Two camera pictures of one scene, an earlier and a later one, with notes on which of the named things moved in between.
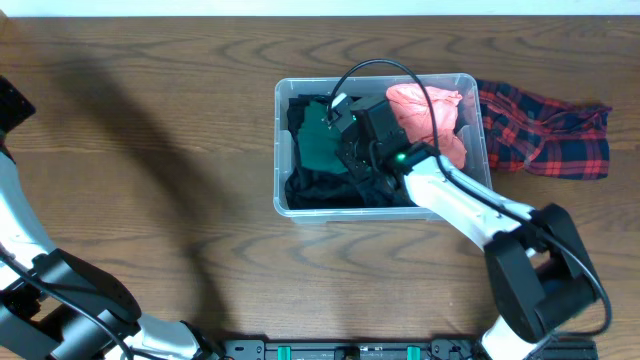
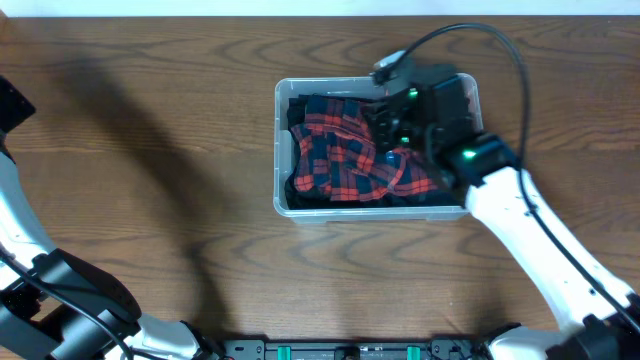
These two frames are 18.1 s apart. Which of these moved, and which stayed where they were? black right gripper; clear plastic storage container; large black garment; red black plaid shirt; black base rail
Moved: black right gripper; red black plaid shirt
Stayed: clear plastic storage container; large black garment; black base rail
